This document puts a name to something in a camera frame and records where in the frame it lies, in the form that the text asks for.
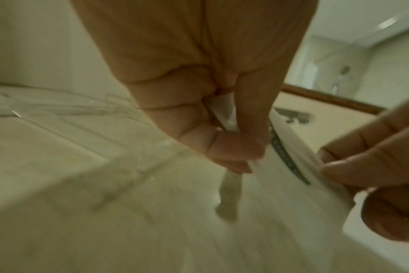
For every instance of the person's right hand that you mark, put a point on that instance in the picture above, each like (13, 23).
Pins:
(386, 138)

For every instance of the brown wooden frame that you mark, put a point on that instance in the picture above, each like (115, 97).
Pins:
(336, 100)

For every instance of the person's left hand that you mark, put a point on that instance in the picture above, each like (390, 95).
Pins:
(177, 48)

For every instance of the chrome tap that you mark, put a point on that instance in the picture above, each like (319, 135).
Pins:
(295, 116)

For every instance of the ceiling light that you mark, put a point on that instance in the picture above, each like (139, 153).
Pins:
(387, 22)

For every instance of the white towel with green stripe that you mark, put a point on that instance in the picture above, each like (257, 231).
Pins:
(292, 149)

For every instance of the chrome shower head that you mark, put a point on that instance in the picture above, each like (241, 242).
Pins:
(342, 73)

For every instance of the glass shower screen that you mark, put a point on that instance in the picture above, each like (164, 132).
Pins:
(329, 56)

